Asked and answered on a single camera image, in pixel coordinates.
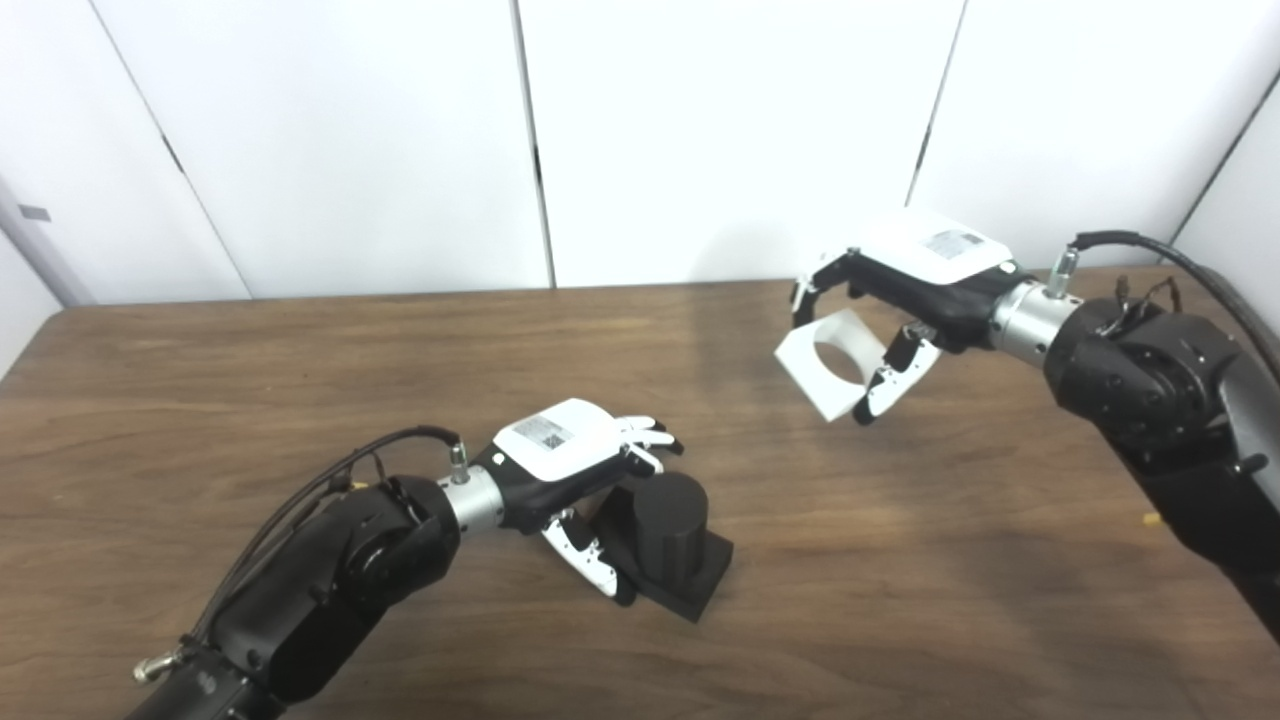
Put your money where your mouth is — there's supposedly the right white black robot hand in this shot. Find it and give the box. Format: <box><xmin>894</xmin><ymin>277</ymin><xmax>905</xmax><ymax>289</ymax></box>
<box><xmin>790</xmin><ymin>208</ymin><xmax>1026</xmax><ymax>426</ymax></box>

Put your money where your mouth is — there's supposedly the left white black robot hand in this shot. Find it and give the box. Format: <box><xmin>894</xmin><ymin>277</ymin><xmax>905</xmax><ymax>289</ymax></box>
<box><xmin>490</xmin><ymin>398</ymin><xmax>686</xmax><ymax>601</ymax></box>

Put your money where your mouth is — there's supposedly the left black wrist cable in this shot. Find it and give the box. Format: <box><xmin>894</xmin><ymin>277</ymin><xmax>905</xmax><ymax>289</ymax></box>
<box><xmin>135</xmin><ymin>425</ymin><xmax>472</xmax><ymax>684</ymax></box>

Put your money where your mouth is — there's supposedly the grey wall post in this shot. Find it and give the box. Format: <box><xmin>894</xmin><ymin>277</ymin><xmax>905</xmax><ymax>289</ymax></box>
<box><xmin>0</xmin><ymin>175</ymin><xmax>93</xmax><ymax>307</ymax></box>

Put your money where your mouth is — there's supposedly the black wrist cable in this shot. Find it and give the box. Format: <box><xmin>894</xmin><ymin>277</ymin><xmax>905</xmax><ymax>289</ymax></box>
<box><xmin>135</xmin><ymin>425</ymin><xmax>472</xmax><ymax>684</ymax></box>
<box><xmin>1045</xmin><ymin>230</ymin><xmax>1280</xmax><ymax>381</ymax></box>

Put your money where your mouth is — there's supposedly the black peg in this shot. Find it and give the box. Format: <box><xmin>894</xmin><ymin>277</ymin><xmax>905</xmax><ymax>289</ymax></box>
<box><xmin>590</xmin><ymin>472</ymin><xmax>734</xmax><ymax>623</ymax></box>

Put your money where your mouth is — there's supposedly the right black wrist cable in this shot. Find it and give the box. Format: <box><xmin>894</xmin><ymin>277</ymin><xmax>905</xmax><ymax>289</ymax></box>
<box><xmin>1045</xmin><ymin>230</ymin><xmax>1280</xmax><ymax>381</ymax></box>

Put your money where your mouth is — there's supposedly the white square piece with hole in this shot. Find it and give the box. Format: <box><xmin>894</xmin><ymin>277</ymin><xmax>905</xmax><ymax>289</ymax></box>
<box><xmin>775</xmin><ymin>308</ymin><xmax>891</xmax><ymax>423</ymax></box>

